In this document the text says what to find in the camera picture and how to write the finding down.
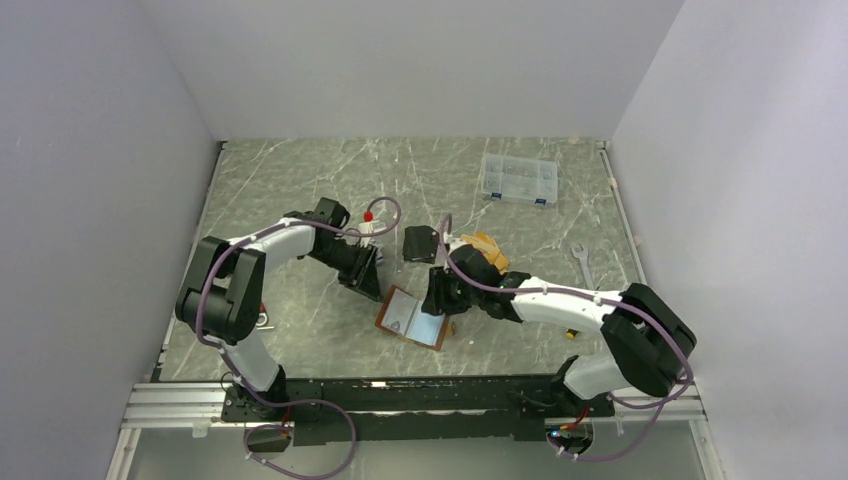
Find brown leather card holder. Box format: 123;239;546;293
375;286;450;351

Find silver open-end spanner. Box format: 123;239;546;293
571;244;596;290

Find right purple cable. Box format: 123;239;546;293
435;213;696;464

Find single silver VIP card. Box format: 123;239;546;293
381;292;420;336

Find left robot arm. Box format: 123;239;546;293
174;198;383;420

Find purple cable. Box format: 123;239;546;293
435;213;696;464
195;197;403;480

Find red handled adjustable wrench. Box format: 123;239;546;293
256;304;273;330

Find orange card stack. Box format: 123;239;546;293
460;232;509;274

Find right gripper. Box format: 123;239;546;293
422;265;483;316

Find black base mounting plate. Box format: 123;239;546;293
221;374;615;446

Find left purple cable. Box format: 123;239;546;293
195;197;403;480

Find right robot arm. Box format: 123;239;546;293
422;244;697;415

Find aluminium rail frame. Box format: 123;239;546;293
107;380;726;479

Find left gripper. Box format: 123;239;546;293
311;239;384;302

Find clear plastic organizer box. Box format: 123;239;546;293
480;153;559;207

